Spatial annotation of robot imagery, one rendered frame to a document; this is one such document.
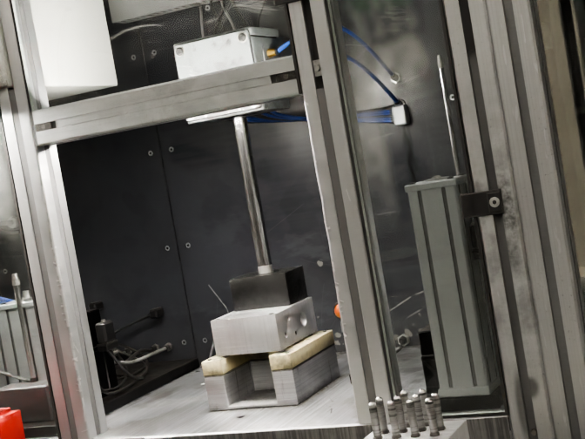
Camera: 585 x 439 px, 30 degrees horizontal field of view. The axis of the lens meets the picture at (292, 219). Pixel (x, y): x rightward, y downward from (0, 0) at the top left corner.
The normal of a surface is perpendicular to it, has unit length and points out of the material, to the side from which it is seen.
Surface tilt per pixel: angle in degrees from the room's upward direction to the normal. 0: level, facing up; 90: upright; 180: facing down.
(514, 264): 90
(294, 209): 90
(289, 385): 90
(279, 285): 90
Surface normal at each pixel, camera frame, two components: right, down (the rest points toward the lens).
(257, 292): -0.40, 0.11
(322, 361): 0.90, -0.13
